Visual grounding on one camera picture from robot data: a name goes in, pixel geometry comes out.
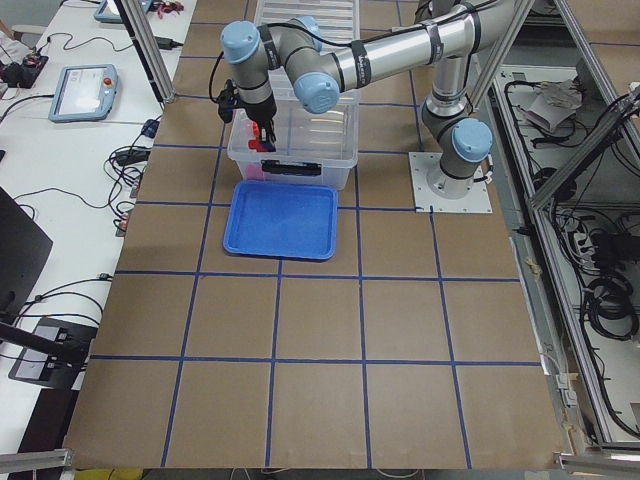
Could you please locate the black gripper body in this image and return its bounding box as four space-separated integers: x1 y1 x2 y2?
239 89 277 131

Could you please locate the red block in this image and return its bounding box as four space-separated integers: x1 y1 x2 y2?
247 122 276 152

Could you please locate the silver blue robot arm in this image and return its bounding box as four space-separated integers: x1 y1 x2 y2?
217 1 515 199

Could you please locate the clear plastic storage box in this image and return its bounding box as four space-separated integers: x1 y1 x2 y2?
227 73 360 190

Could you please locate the blue plastic tray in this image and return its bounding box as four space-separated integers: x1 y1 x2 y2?
223 180 338 261

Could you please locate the black power adapter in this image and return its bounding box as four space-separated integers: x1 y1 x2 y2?
154 36 183 50

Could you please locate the upper teach pendant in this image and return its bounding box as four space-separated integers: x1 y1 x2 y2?
48 64 119 123

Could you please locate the black monitor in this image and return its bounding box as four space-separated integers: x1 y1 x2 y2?
0 189 53 325

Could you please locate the black box latch handle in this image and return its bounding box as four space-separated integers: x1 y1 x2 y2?
261 159 322 177

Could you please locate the aluminium frame post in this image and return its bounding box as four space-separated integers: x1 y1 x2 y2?
115 0 175 105

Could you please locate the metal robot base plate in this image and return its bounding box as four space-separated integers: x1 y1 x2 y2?
408 152 493 215

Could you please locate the aluminium side rail frame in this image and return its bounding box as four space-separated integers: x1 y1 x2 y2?
475 1 639 457

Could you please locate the black cable bundle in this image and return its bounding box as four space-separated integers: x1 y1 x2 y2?
582 274 636 341

